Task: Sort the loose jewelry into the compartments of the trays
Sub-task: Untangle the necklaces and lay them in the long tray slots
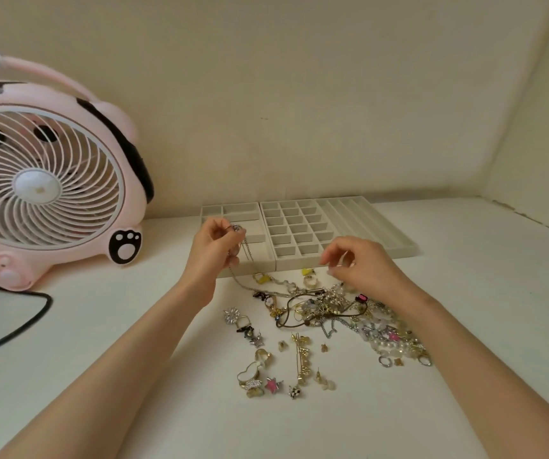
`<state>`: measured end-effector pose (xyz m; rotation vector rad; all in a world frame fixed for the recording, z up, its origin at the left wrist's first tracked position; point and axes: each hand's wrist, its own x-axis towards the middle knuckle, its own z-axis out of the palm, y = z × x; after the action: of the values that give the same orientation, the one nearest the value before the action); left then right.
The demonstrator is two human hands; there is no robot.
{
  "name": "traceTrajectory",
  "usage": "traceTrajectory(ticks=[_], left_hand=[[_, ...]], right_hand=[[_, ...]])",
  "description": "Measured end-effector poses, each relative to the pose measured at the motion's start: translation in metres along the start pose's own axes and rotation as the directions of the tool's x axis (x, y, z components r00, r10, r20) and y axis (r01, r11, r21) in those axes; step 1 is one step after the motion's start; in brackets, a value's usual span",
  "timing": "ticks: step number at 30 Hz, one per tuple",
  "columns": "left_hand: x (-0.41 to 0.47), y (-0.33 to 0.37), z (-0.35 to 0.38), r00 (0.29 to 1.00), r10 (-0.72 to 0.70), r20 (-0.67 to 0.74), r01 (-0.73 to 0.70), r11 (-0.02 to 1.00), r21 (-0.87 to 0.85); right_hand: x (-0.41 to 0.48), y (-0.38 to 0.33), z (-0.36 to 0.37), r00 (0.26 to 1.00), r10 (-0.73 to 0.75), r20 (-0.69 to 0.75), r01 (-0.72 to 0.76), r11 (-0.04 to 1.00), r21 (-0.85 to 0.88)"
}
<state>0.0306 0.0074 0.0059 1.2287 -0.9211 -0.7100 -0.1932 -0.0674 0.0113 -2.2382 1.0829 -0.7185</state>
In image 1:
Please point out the person's right hand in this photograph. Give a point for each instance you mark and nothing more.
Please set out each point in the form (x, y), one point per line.
(370, 272)

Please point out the person's left hand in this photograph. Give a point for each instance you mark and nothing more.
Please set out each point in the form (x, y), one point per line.
(207, 262)

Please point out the grey necklace tray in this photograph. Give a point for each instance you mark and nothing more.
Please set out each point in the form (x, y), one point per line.
(375, 229)

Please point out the pile of mixed jewelry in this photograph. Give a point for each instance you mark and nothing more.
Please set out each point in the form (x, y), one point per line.
(327, 305)

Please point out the grey bracelet tray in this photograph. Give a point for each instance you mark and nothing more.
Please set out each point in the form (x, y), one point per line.
(250, 212)

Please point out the grey earring grid tray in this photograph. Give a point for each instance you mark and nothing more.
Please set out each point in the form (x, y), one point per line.
(298, 229)

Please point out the person's left forearm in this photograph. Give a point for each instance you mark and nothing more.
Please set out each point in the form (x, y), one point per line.
(111, 377)

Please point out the person's right forearm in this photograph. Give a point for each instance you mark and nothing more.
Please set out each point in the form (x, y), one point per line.
(485, 377)

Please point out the white table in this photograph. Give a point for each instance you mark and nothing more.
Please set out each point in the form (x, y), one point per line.
(494, 282)

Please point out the pink animal-shaped desk fan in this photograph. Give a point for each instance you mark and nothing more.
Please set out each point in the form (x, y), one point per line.
(40, 186)

